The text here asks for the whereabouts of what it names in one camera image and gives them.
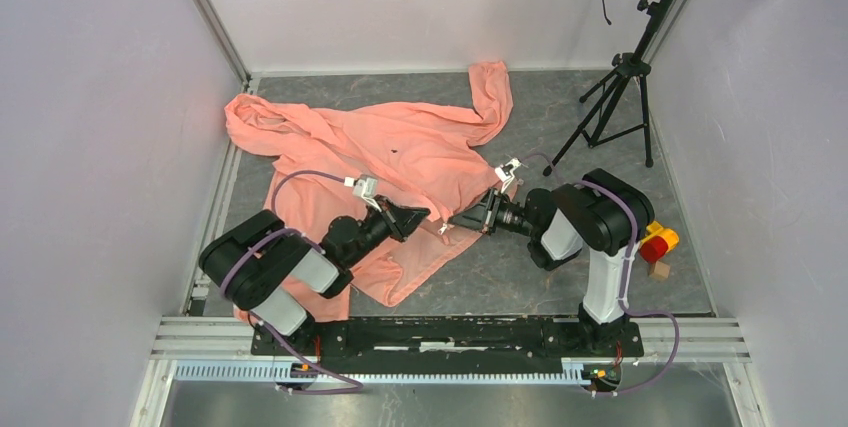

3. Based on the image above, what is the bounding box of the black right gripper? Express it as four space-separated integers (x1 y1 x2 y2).
448 187 537 238

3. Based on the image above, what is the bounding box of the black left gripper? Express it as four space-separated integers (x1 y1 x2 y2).
344 194 430 267

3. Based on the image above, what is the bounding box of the salmon pink zip jacket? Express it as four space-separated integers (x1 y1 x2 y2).
224 62 513 307

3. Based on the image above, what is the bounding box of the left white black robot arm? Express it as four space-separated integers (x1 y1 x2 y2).
198 195 429 355

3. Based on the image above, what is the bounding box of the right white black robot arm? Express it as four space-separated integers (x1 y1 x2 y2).
448 168 655 355

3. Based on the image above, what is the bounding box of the black tripod stand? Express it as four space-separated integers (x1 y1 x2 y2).
542 0 674 176

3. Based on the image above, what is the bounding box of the yellow red toy block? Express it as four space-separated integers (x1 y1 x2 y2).
639 221 680 263

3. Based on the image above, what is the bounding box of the small wooden cube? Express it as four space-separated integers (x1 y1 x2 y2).
648 261 671 281

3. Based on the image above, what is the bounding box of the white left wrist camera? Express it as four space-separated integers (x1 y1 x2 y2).
343 175 381 211

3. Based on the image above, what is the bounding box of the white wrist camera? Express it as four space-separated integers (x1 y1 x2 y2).
494 157 522 193
343 175 381 211

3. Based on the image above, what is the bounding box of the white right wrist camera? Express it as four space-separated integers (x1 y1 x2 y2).
494 157 522 193

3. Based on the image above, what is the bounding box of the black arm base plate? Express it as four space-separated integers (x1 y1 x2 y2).
287 315 645 375

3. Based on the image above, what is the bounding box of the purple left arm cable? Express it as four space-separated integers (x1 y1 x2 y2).
218 169 366 397

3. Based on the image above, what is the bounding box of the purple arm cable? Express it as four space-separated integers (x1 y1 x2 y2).
519 152 682 399
218 169 366 397

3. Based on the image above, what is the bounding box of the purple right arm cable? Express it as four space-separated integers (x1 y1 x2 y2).
519 152 682 399

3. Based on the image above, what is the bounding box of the slotted white cable duct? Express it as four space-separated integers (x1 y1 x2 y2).
173 360 589 387

